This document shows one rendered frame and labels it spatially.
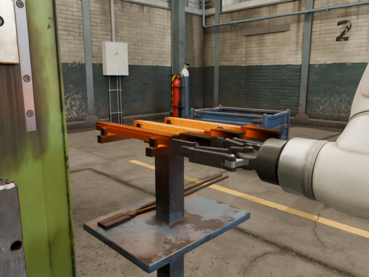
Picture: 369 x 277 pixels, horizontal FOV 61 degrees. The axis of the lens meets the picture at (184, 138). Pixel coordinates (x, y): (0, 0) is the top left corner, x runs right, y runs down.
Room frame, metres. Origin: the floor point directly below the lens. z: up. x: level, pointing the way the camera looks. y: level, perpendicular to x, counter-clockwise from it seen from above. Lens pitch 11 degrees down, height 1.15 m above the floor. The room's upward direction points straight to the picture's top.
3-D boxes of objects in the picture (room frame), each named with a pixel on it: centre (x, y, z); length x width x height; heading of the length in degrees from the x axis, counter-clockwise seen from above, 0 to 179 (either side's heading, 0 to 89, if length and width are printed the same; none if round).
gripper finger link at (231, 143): (0.59, -0.11, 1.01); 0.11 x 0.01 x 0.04; 24
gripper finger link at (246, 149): (0.55, -0.07, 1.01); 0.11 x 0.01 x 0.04; 66
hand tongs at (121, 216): (1.03, 0.03, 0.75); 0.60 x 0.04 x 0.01; 139
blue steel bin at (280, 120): (4.41, -0.76, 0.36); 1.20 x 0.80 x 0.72; 50
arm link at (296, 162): (0.47, -0.19, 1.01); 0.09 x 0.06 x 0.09; 135
